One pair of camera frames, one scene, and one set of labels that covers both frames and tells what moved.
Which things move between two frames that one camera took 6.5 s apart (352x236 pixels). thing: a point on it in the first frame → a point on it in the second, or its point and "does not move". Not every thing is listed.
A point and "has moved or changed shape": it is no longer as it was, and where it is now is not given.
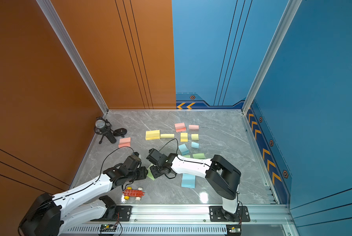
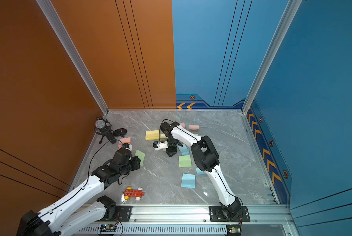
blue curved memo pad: x=183 y=149 does not move
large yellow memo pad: x=154 y=134 does not move
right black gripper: x=155 y=174 → x=171 y=151
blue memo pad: x=188 y=181 does not move
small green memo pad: x=150 y=175 has moved or changed shape
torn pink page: x=193 y=127 does not move
